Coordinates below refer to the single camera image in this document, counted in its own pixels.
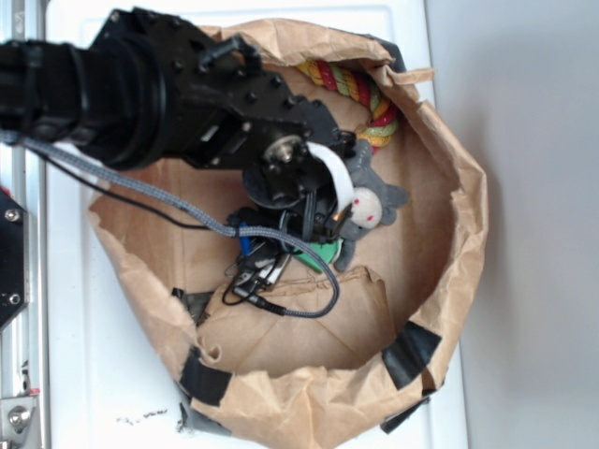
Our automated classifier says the green rectangular block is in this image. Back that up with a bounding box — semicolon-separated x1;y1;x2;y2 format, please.
294;239;342;273

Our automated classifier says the brown paper bag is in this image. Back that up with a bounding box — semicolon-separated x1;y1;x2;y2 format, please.
88;19;489;448

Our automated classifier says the grey braided cable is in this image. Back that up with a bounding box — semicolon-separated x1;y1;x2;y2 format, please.
21;139;342;320

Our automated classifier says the grey plush donkey toy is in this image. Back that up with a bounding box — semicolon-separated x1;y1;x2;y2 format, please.
333;139;409;271

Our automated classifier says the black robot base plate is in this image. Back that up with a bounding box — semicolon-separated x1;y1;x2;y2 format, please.
1;187;27;331

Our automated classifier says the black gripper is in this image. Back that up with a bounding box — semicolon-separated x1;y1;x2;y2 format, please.
242;95;356;243

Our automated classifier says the aluminium frame rail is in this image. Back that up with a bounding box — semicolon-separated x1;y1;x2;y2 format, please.
0;0;51;449

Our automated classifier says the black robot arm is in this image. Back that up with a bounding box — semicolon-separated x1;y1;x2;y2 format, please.
1;8;356;242

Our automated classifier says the multicolour rope ring toy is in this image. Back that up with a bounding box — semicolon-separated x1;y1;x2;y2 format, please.
296;60;399;153

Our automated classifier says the thin black cable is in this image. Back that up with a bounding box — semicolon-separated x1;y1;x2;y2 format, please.
41;156;210;230

